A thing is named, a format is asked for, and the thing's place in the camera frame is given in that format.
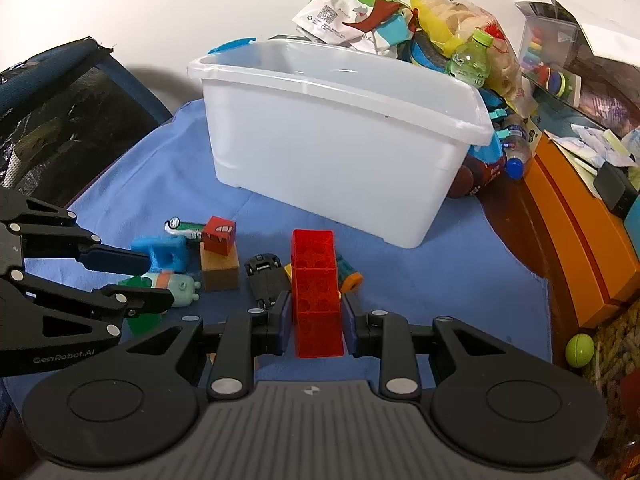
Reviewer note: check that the green ball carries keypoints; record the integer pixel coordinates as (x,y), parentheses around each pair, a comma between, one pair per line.
(580,350)

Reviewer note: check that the red translucent building block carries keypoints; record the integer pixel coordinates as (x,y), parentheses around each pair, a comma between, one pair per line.
(315,285)

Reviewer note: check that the light blue plastic toy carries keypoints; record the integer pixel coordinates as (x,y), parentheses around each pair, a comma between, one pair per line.
(165,252)

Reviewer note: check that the red cube with face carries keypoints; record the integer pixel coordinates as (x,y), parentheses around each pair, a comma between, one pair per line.
(219,235)

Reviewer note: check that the blue orange toy robot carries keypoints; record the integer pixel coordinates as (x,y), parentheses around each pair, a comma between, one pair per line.
(347,275)

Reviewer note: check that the green flat plastic piece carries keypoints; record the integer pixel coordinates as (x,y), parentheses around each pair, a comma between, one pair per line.
(142,322)

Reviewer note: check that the orange box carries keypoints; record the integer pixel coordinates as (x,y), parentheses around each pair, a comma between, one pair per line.
(580,240)

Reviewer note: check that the blue plastic lid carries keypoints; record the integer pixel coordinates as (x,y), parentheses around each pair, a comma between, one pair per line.
(230,45)

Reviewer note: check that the clear box of colourful toys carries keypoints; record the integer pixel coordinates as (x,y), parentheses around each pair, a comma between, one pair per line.
(547,45)

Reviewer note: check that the blue capped plastic bottle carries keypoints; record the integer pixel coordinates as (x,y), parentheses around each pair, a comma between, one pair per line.
(517,155)

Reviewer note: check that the small black box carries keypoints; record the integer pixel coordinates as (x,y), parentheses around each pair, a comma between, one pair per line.
(615,187)

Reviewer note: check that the pile of white papers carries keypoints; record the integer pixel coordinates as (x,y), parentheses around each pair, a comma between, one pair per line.
(595,145)

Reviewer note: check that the white plastic container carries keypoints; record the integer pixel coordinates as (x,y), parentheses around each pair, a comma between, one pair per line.
(325,150)

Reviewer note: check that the dark red packet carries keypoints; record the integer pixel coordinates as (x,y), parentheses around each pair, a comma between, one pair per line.
(475,172)

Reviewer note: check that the white snack packet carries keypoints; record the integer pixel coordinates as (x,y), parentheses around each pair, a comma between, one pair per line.
(340,15)

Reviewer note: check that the upside-down black toy car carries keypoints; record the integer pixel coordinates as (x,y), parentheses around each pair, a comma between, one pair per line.
(182,227)

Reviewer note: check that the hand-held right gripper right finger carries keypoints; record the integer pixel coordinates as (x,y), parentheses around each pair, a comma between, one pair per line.
(350,322)

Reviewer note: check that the green plastic bottle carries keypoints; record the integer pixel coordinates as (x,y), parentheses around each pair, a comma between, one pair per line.
(470,62)

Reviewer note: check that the wooden block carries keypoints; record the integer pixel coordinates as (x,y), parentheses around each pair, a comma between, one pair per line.
(220,272)

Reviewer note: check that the green pig toy figure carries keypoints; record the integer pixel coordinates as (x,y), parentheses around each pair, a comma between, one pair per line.
(182,290)

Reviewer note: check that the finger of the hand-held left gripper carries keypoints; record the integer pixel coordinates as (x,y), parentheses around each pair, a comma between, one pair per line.
(120,261)
(147,300)

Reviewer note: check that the yellow small toy piece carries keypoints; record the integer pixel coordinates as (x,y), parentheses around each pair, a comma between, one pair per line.
(288,272)

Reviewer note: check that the blue cloth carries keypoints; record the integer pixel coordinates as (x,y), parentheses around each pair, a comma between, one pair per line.
(160,175)

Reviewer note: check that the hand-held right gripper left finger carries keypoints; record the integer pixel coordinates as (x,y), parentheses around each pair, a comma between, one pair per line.
(282,320)

